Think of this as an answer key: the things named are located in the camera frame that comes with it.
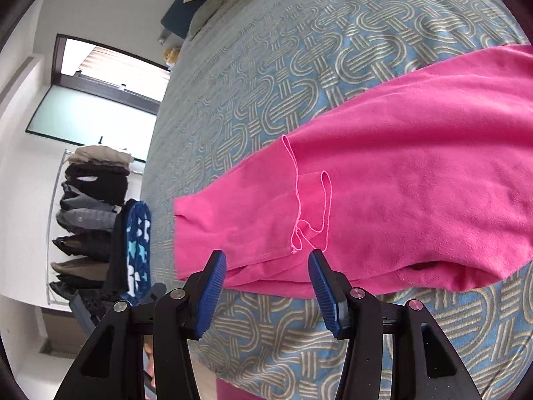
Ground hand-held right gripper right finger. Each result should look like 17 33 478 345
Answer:
307 249 475 400

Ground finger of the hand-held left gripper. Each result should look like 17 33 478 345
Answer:
69 289 111 338
139 282 168 306

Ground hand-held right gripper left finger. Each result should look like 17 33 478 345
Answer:
53 250 228 400

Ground pink pants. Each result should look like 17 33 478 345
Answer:
173 44 533 301

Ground black cloth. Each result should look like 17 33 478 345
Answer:
104 200 138 296

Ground grey hanging clothes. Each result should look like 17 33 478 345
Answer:
49 181 119 301

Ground metal clothes rack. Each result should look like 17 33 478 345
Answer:
46 146 146 305

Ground black hanging garment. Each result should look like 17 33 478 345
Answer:
64 162 130 206

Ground beige hanging jacket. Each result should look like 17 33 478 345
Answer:
67 146 134 166

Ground frosted glass sliding door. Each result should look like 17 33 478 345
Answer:
26 85 159 163

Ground beige curtain behind doorway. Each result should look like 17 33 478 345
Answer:
79 46 171 92

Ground bed with patterned cover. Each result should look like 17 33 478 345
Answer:
139 0 533 400

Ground dark blue headboard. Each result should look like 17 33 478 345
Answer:
162 0 205 40

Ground patterned flat pillow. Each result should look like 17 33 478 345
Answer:
189 0 267 40

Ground dark door frame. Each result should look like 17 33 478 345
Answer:
51 33 171 115

